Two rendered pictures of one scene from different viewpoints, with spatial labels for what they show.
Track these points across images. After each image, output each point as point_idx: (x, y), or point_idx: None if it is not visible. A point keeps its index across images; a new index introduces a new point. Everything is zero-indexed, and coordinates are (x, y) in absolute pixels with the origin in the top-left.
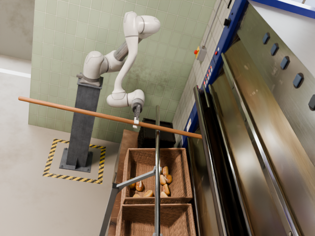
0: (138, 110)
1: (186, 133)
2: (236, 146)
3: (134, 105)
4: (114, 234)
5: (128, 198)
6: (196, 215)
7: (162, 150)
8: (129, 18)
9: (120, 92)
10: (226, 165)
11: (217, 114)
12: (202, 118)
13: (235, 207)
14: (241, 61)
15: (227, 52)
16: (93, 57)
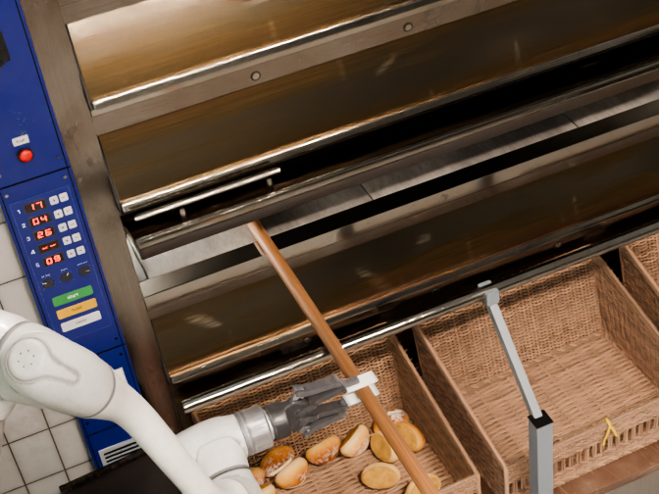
0: (324, 382)
1: (298, 280)
2: (438, 76)
3: (280, 421)
4: (558, 491)
5: (474, 466)
6: (470, 271)
7: None
8: (70, 351)
9: (243, 484)
10: (460, 115)
11: (299, 146)
12: (333, 175)
13: (577, 77)
14: (213, 18)
15: (95, 87)
16: None
